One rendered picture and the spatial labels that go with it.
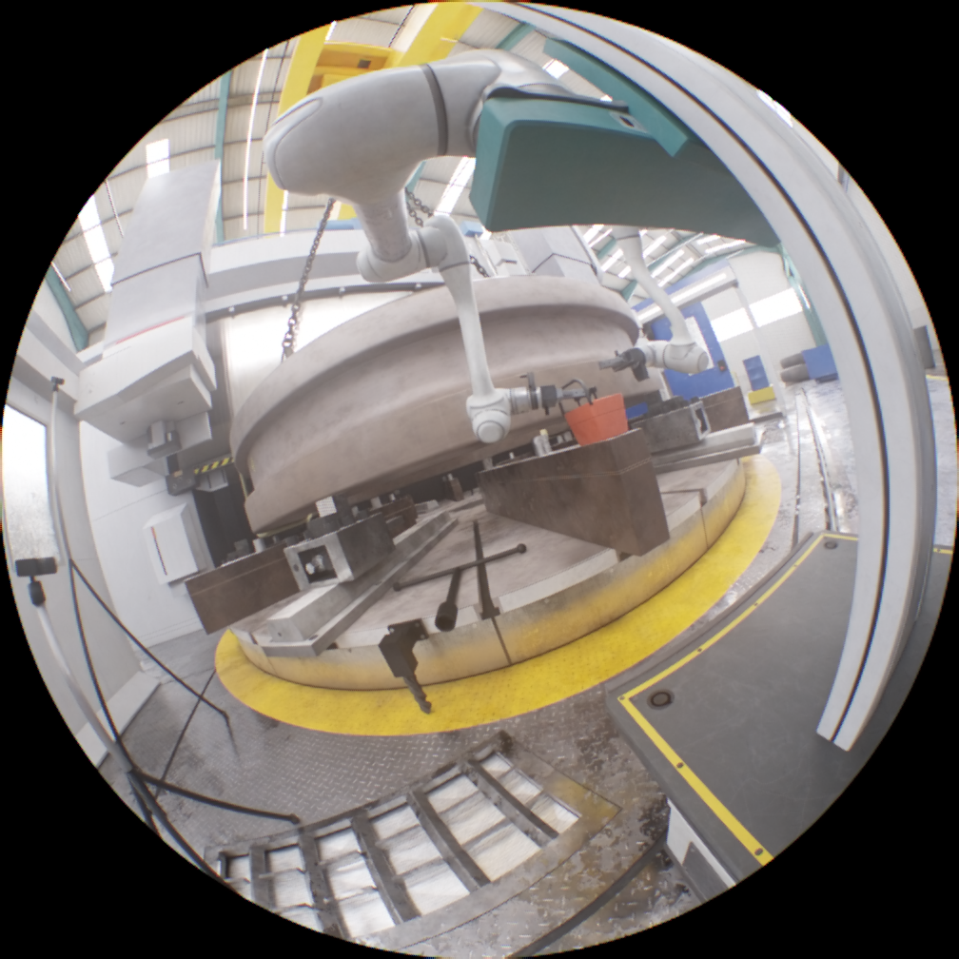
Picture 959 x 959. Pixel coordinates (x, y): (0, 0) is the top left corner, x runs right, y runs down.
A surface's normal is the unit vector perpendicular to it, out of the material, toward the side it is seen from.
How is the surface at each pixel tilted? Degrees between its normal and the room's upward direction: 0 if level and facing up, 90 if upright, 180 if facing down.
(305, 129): 134
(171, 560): 90
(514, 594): 90
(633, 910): 0
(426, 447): 90
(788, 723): 0
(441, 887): 5
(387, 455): 90
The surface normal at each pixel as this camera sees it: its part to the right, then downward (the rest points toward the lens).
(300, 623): 0.78, -0.60
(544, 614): 0.10, 0.00
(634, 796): -0.33, -0.94
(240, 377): 0.51, -0.15
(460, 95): -0.05, 0.81
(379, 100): 0.26, 0.63
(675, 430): -0.78, 0.29
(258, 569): 0.79, -0.26
